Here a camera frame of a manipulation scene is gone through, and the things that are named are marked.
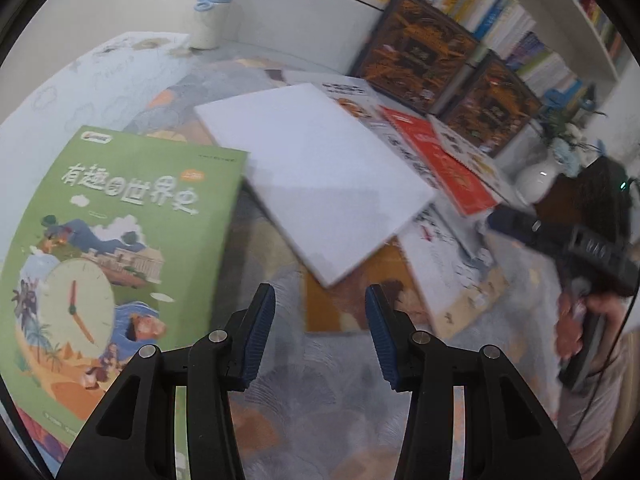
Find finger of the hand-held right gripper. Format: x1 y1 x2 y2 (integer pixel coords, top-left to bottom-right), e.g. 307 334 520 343
486 207 576 253

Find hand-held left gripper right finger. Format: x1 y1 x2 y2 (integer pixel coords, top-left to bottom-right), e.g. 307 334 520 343
364 284 583 480

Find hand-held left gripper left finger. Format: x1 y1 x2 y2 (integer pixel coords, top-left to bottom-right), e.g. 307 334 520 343
55 282 277 480

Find red cover book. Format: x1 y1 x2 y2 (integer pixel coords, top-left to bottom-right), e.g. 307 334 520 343
377 105 501 218

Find light green book clock picture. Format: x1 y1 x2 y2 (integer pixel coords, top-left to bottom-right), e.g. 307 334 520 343
0 125 251 480

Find person's right forearm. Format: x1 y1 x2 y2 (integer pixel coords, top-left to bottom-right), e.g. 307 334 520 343
555 320 638 466

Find person's right hand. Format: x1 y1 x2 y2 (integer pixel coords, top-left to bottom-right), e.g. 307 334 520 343
555 280 591 361

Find white ribbed vase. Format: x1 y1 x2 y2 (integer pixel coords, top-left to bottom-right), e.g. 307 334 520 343
515 152 566 206

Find brown leaf cover book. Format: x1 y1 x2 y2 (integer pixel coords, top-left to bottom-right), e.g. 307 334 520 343
302 240 433 335

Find dark wooden cabinet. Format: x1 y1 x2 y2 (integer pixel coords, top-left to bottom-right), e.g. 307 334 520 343
530 155 631 241

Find beige cloud storybook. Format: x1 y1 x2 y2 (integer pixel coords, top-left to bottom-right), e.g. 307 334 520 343
400 205 511 341

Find white spiral picture book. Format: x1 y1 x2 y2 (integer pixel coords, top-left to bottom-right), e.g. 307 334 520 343
427 115 516 201

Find blue white artificial flowers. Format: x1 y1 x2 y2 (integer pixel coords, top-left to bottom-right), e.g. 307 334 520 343
537 85 608 171

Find dark ornate encyclopedia book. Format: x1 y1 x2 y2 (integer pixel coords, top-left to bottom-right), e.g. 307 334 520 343
440 50 543 158
347 0 488 116

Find plain white book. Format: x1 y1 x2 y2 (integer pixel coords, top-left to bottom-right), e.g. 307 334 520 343
192 82 438 290

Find white bottle blue lid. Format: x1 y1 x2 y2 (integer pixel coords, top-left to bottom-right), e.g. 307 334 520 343
190 0 236 51

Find white bookshelf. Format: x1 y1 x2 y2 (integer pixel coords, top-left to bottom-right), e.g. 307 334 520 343
220 0 640 126

